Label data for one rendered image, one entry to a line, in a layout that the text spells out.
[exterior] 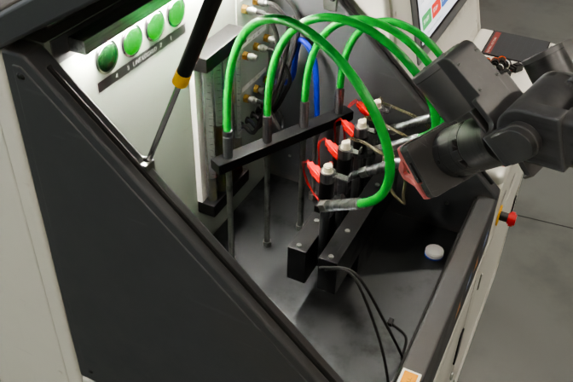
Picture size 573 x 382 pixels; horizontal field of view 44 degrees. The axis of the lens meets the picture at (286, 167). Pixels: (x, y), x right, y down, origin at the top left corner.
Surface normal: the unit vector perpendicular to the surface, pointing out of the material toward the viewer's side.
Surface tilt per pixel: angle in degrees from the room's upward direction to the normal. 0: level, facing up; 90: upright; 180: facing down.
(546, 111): 18
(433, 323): 0
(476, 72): 39
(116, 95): 90
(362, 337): 0
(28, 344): 90
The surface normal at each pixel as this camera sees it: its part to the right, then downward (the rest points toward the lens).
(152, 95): 0.90, 0.28
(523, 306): 0.02, -0.80
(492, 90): 0.36, -0.23
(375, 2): -0.44, 0.53
